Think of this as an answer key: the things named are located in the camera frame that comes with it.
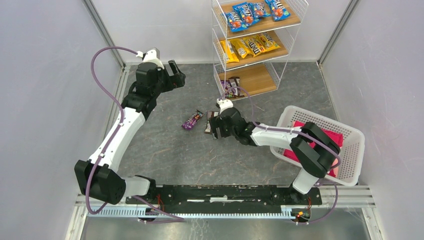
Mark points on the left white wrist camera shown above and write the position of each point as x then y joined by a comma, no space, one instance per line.
151,56

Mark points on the white plastic basket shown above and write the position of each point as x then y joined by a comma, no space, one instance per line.
351,151

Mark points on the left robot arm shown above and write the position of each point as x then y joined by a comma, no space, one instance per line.
97,177

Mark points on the top wooden shelf board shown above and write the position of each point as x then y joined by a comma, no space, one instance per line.
296,8

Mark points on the yellow candy bag bottom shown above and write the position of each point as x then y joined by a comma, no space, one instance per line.
255,45

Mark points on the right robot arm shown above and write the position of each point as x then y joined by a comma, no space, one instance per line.
314,149

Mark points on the brown candy bar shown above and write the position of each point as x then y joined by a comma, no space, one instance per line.
210,115
235,84

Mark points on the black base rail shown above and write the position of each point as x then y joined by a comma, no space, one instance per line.
230,199

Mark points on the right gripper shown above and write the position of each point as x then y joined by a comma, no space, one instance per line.
216,126

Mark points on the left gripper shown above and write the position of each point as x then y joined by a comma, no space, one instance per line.
173,75

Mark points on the purple candy bag on floor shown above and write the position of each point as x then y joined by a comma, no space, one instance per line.
192,120

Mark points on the yellow candy bag top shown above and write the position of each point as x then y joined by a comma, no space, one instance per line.
230,55

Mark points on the yellow candy bag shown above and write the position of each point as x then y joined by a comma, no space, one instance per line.
255,45
230,55
267,41
240,46

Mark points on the white wire shelf rack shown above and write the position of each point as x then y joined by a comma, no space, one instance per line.
248,37

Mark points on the bottom wooden shelf board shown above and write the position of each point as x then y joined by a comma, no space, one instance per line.
256,79

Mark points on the wooden shelf board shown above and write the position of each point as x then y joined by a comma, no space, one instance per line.
250,60
296,8
256,79

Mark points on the middle wooden shelf board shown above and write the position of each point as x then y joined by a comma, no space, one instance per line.
250,60

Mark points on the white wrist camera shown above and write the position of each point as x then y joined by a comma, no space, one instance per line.
151,56
224,104

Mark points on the blue candy bag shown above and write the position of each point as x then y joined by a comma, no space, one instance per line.
277,10
258,10
234,22
246,14

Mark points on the purple candy bag on shelf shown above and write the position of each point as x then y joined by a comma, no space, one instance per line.
228,92

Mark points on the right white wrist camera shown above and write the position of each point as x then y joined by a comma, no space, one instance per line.
224,104

